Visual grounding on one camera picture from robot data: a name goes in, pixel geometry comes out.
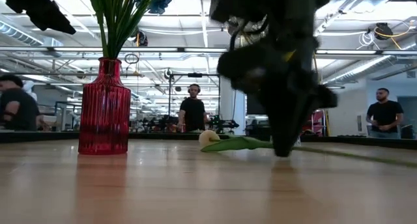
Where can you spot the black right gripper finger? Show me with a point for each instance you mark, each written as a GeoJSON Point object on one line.
{"type": "Point", "coordinates": [294, 126]}
{"type": "Point", "coordinates": [278, 129]}

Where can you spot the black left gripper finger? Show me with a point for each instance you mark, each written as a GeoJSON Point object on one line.
{"type": "Point", "coordinates": [52, 22]}

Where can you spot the peach artificial tulip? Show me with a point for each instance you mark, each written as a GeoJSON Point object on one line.
{"type": "Point", "coordinates": [234, 143]}

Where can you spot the blue artificial flower bunch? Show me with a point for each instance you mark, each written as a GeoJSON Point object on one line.
{"type": "Point", "coordinates": [114, 28]}

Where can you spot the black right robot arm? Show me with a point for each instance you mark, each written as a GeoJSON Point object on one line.
{"type": "Point", "coordinates": [293, 15]}

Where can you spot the red ribbed glass vase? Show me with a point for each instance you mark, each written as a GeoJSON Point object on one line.
{"type": "Point", "coordinates": [104, 113]}

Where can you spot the red tool cabinet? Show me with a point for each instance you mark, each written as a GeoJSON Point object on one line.
{"type": "Point", "coordinates": [317, 121]}

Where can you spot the white building column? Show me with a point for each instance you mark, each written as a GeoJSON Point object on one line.
{"type": "Point", "coordinates": [233, 103]}

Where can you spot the person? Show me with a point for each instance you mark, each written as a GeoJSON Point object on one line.
{"type": "Point", "coordinates": [193, 113]}
{"type": "Point", "coordinates": [384, 115]}
{"type": "Point", "coordinates": [16, 110]}

